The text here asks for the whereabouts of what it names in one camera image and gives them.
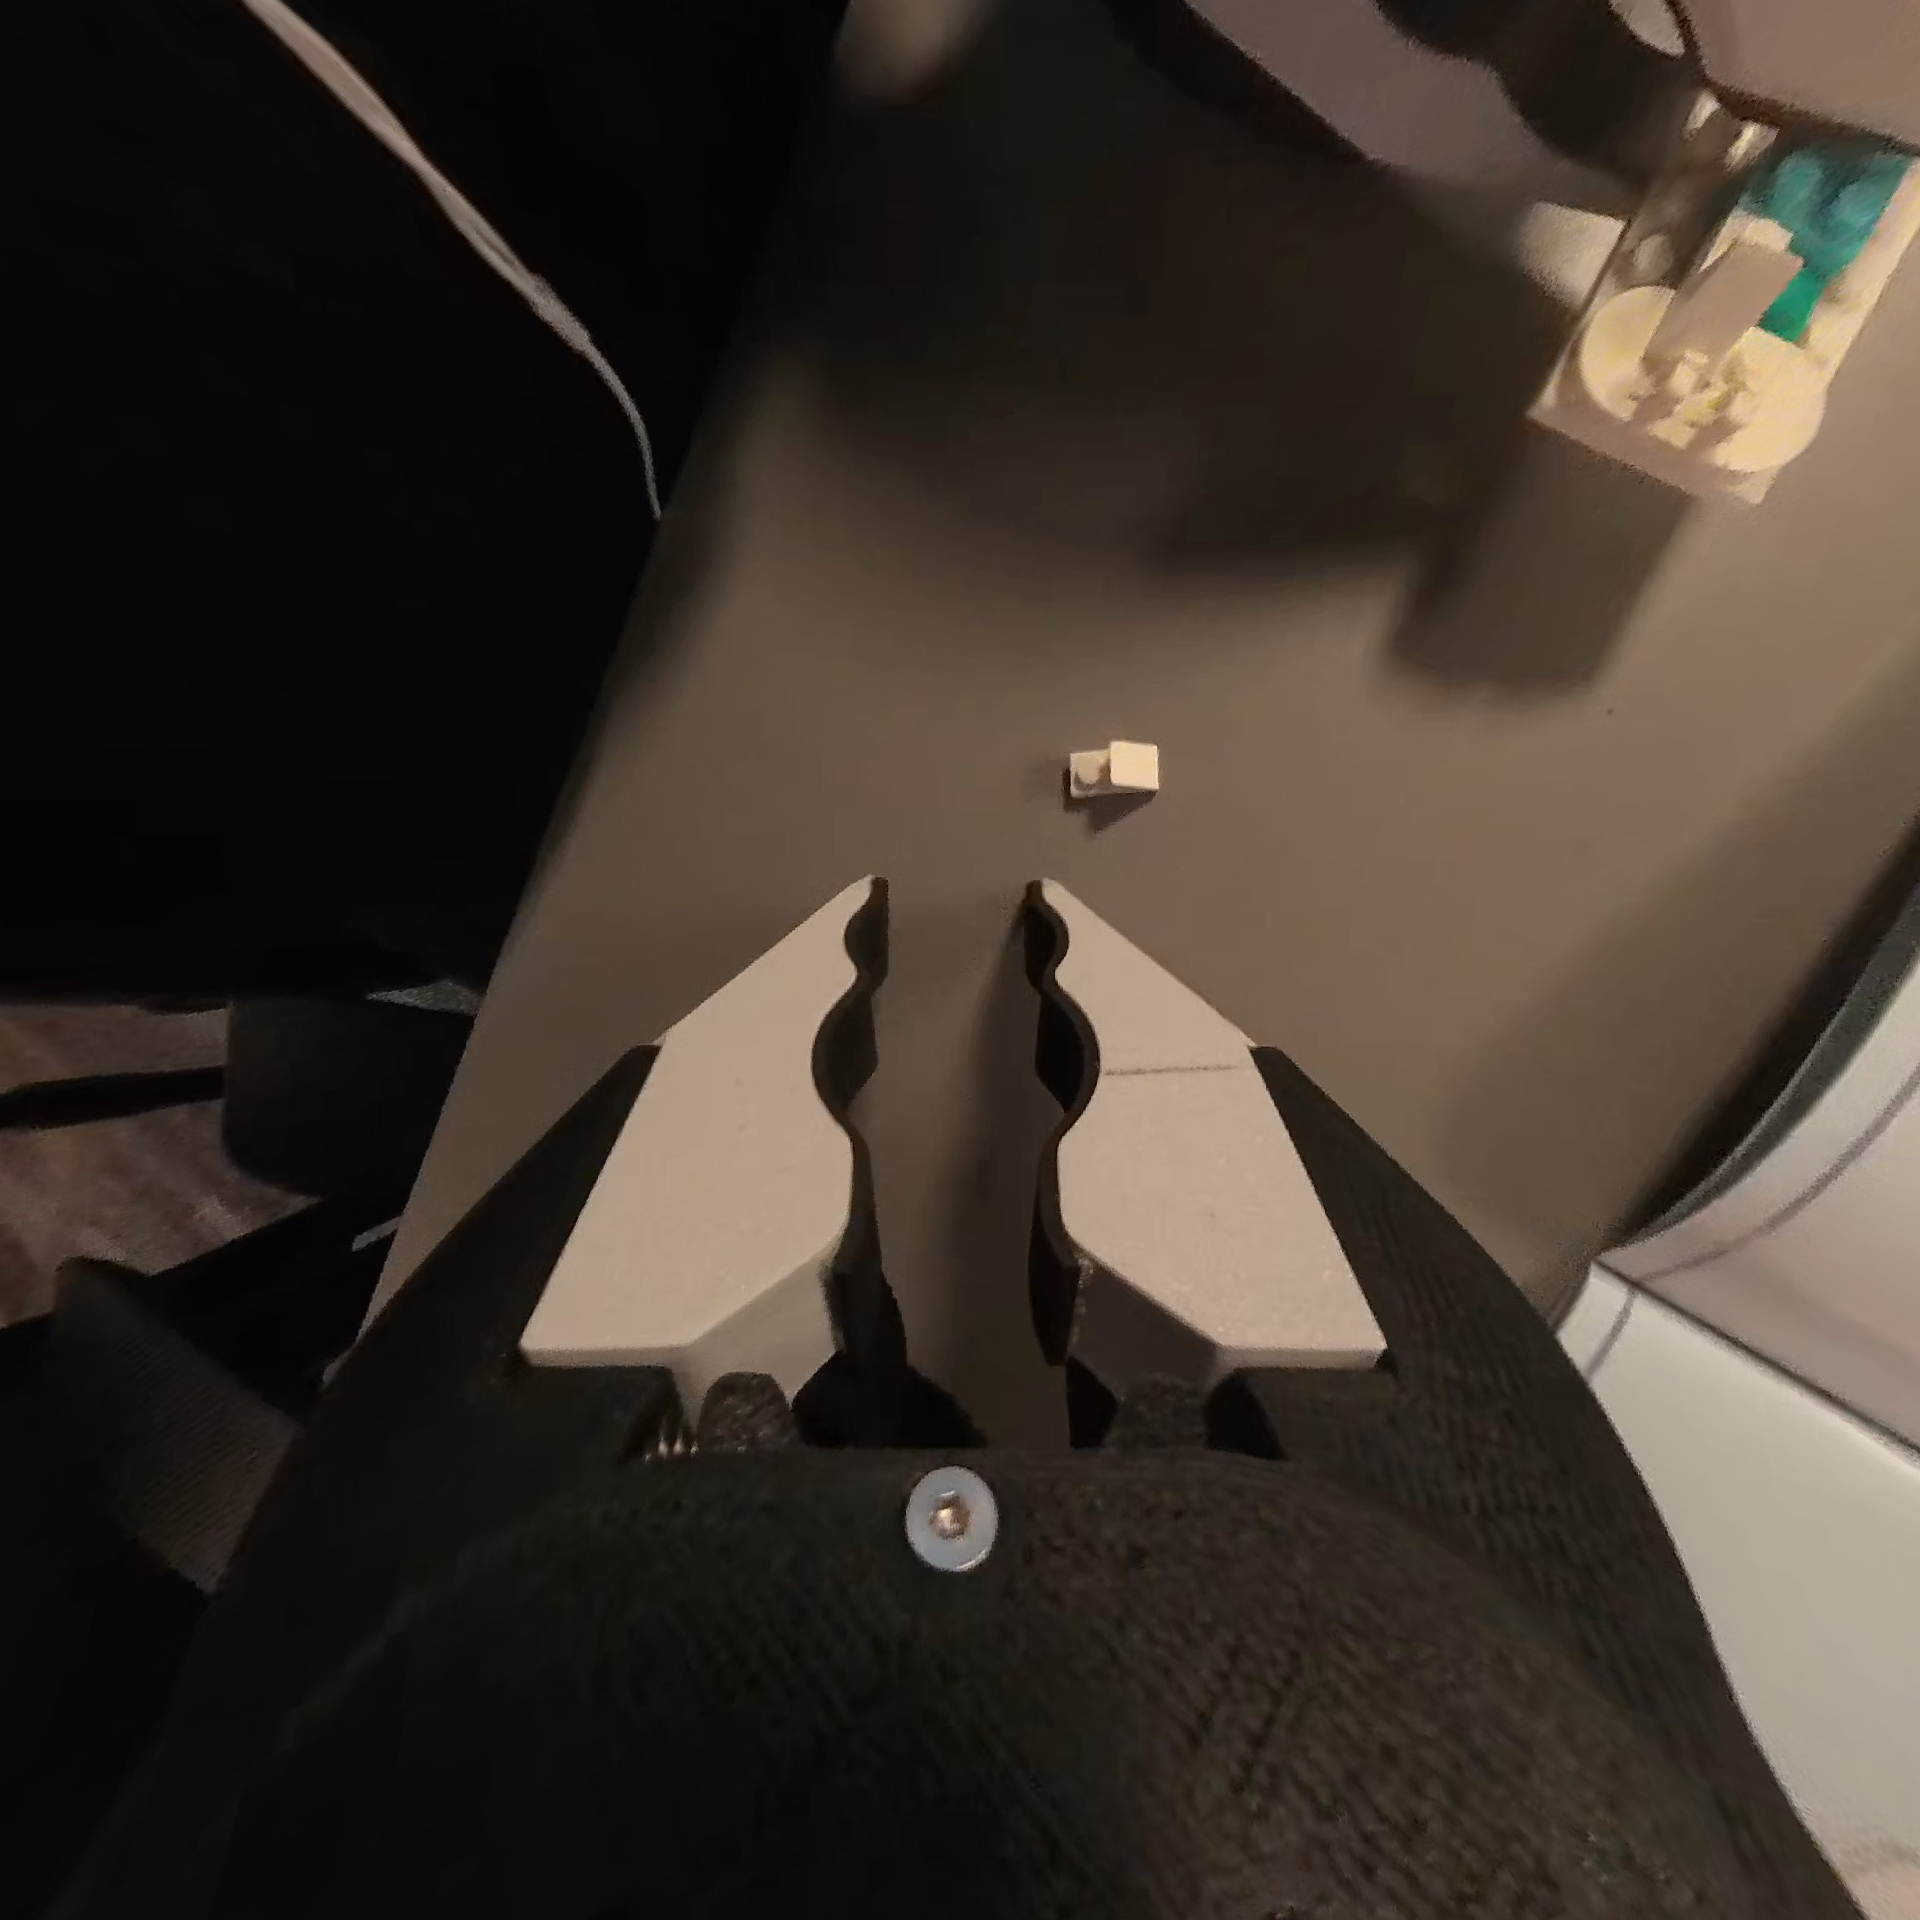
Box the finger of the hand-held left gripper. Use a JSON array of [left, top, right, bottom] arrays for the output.
[[1687, 0, 1920, 154], [1119, 0, 1729, 190]]

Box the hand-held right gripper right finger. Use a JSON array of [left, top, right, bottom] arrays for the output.
[[1025, 879, 1393, 1421]]

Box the white lego brick model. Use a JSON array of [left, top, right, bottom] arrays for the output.
[[1528, 89, 1920, 511]]

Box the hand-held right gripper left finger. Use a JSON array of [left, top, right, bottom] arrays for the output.
[[520, 873, 916, 1413]]

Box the open instruction booklet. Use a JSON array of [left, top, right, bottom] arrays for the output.
[[1559, 809, 1920, 1920]]

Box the white earphone cable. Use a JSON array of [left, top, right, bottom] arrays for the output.
[[245, 0, 666, 521]]

